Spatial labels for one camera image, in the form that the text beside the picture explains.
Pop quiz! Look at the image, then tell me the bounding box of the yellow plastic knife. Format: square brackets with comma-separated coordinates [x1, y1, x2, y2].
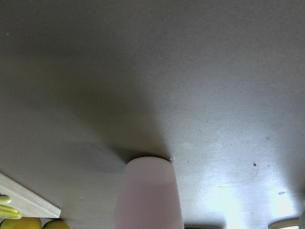
[0, 195, 22, 219]

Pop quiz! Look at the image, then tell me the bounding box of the round wooden stand base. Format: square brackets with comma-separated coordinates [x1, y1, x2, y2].
[268, 218, 299, 229]

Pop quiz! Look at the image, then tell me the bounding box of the wooden cutting board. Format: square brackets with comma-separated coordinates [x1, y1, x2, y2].
[0, 173, 61, 219]

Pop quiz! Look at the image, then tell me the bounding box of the pink plastic cup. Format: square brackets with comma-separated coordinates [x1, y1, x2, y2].
[112, 157, 184, 229]

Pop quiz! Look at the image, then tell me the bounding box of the yellow lemon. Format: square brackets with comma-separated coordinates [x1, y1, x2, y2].
[42, 219, 71, 229]
[0, 218, 42, 229]

